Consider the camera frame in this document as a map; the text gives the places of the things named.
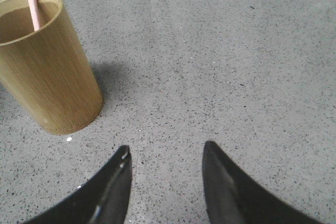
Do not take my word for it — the bamboo wooden cup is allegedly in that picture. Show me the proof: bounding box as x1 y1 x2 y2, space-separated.
1 0 103 135

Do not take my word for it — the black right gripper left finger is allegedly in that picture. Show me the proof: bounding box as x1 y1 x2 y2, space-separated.
25 145 132 223

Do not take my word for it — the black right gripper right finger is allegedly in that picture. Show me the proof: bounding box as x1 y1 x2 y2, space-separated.
202 141 318 223

